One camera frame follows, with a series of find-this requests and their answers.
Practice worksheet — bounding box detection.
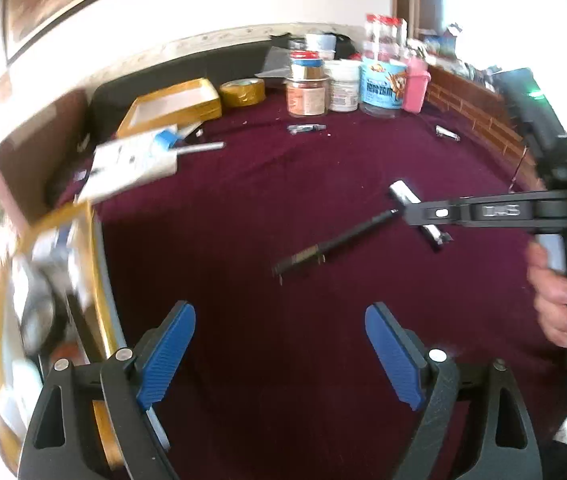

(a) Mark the person's right hand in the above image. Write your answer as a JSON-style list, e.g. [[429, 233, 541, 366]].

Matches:
[[526, 240, 567, 349]]

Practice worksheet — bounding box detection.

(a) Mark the large yellow-rimmed tray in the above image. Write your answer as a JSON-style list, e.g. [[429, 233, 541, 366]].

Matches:
[[0, 202, 172, 476]]

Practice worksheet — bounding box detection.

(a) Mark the black pen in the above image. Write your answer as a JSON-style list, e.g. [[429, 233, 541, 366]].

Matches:
[[272, 208, 399, 288]]

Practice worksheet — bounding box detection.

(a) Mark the framed wall picture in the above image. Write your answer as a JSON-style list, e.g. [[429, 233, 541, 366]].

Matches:
[[0, 0, 179, 66]]

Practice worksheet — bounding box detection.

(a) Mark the clear jar with cartoon label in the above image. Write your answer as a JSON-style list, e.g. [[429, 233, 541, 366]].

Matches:
[[358, 57, 410, 119]]

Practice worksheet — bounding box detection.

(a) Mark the silver metal bar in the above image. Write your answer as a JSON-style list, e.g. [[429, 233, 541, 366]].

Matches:
[[388, 180, 454, 251]]

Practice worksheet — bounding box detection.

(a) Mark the yellow tape roll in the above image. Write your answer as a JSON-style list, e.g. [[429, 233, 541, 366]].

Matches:
[[218, 78, 267, 109]]

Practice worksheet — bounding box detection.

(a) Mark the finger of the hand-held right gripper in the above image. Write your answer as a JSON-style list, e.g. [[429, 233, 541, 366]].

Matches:
[[401, 191, 540, 229]]

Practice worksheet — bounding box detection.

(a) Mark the pink covered bottle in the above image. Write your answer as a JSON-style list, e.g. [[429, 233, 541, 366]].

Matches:
[[402, 55, 433, 114]]

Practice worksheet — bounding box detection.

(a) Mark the brick-pattern wooden ledge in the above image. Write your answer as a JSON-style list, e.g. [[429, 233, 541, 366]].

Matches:
[[423, 62, 539, 191]]

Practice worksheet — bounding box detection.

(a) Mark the white plastic tube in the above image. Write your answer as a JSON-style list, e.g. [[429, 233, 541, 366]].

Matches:
[[174, 141, 226, 156]]

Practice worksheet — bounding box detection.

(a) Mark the clear jar with metal rim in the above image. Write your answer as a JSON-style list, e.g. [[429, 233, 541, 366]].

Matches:
[[285, 75, 331, 118]]

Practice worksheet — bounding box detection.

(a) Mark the white paper booklet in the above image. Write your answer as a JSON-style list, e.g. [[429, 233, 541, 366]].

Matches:
[[78, 127, 180, 204]]

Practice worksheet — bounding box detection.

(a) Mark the white tub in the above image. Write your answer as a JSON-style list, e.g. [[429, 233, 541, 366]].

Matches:
[[305, 33, 337, 61]]

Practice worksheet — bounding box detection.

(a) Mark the small yellow cardboard box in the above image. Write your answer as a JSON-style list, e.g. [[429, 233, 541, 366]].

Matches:
[[116, 77, 223, 138]]

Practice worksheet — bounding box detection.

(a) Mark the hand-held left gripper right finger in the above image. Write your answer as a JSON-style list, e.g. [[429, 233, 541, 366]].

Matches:
[[365, 301, 544, 480]]

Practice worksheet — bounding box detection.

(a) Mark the white plastic jar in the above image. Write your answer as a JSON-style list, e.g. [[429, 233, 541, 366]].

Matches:
[[324, 59, 361, 113]]

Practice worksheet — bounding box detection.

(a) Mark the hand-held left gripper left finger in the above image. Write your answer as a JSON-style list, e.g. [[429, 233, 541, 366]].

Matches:
[[18, 300, 197, 480]]

